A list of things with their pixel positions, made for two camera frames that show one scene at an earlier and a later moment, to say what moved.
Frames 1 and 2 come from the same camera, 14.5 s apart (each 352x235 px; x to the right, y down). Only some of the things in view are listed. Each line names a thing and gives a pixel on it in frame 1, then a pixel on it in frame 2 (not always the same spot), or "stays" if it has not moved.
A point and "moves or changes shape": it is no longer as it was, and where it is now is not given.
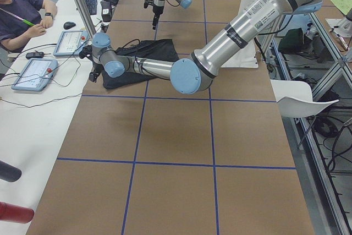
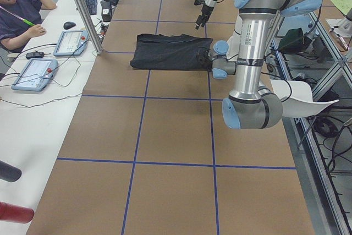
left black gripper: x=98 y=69 to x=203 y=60
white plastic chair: x=295 y=99 stays
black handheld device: x=36 y=54 stays
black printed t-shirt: x=162 y=50 moves or changes shape
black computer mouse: x=69 y=25 stays
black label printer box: x=106 y=10 stays
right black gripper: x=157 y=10 to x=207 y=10
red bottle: x=14 y=213 stays
